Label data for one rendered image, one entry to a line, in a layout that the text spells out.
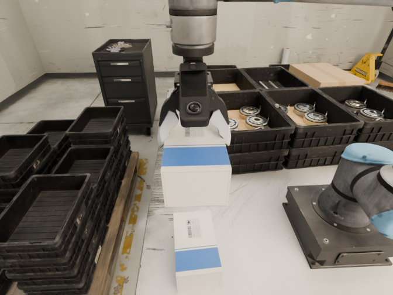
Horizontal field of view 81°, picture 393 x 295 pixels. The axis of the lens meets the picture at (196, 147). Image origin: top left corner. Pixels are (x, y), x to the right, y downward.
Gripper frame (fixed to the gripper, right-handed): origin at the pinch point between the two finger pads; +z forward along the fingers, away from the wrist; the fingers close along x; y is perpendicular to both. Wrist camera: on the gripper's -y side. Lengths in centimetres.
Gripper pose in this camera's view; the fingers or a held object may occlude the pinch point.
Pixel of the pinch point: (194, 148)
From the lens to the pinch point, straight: 48.4
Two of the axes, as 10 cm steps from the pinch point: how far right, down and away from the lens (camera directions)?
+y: -0.4, -5.7, 8.2
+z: 0.0, 8.2, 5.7
